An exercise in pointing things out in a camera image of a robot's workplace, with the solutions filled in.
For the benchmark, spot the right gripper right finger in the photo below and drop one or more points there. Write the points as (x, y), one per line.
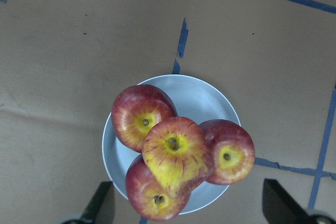
(279, 207)

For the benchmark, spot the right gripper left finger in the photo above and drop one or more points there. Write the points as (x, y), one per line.
(101, 207)

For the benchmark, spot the red apple yellow top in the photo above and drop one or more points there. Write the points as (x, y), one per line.
(178, 156)

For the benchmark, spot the red apple plate left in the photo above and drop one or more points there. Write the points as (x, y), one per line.
(146, 195)

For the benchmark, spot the red apple plate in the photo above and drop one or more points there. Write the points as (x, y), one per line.
(232, 149)
(136, 110)
(146, 195)

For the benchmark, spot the red apple plate front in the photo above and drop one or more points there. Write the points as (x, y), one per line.
(232, 149)

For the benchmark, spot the red apple plate back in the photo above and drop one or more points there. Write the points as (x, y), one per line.
(136, 110)

